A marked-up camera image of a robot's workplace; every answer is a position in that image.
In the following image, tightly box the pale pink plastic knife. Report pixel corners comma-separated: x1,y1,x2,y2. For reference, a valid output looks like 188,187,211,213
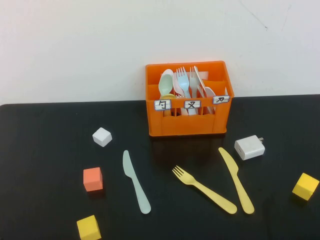
204,87,217,113

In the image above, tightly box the white USB wall charger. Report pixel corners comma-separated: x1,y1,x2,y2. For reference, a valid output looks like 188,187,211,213
234,134,266,161

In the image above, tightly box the white spoon character label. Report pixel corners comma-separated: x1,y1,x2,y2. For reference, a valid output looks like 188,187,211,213
154,99,172,112

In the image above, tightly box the yellow plastic knife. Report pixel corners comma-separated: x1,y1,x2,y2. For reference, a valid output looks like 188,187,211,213
218,147,255,215

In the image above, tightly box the white plastic knife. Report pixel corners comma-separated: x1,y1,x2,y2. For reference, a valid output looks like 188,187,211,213
197,84,208,98
193,65,208,97

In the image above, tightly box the pale green plastic knife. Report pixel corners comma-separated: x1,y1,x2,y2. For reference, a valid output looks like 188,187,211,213
122,149,152,215

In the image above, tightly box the yellow foam cube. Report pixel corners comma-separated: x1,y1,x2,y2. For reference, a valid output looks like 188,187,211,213
76,214,102,240
291,172,320,201

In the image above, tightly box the pale green plastic spoon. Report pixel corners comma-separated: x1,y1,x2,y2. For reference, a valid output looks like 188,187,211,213
158,73,174,97

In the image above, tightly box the white knife character label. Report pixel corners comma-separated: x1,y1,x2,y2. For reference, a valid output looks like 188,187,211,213
212,95,231,105

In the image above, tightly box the white fork character label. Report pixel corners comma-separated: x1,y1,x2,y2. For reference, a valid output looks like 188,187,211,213
183,99,202,110

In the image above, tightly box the orange foam cube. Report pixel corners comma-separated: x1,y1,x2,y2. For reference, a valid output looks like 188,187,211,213
83,167,104,193

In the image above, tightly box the light blue plastic fork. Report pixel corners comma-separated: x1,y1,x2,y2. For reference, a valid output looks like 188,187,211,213
175,66,192,99

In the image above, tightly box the pale pink plastic fork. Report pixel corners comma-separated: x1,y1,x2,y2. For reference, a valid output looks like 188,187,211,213
172,72,185,97

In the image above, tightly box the white foam cube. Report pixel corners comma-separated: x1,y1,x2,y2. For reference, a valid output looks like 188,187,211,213
92,127,113,148

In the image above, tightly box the orange plastic cutlery holder crate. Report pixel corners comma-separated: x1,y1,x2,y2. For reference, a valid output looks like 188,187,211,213
145,60,235,137

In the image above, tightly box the yellow plastic fork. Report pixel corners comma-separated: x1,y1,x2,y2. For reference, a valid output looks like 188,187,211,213
171,165,238,215

